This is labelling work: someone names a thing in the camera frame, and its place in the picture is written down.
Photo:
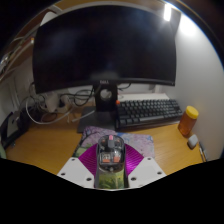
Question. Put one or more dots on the small white earbud case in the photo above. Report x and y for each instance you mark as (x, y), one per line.
(192, 141)

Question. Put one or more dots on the black computer monitor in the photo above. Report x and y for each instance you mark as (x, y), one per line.
(103, 46)

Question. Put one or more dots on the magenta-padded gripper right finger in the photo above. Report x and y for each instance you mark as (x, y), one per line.
(135, 163)

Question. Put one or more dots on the floral landscape mouse pad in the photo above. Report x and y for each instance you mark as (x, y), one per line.
(141, 140)

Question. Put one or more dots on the silver mini computer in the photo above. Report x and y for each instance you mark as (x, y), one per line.
(12, 122)

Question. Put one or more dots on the black desk stand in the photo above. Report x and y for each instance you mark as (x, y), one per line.
(8, 136)

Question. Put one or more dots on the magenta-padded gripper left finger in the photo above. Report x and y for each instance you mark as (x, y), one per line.
(87, 163)

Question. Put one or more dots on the orange jar with yellow lid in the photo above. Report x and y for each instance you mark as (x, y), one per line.
(188, 122)

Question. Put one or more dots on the wooden wall shelf unit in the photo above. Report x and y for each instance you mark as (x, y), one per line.
(13, 56)

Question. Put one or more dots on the dark pen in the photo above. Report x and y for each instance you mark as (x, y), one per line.
(202, 152)

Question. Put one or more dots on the black keyboard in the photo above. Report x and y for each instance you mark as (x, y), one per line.
(150, 111)

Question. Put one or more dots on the bright light bar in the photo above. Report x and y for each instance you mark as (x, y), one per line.
(167, 12)

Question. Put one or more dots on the transparent computer mouse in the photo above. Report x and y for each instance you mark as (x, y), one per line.
(111, 156)

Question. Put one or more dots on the white power strip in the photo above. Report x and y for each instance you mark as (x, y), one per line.
(53, 101)

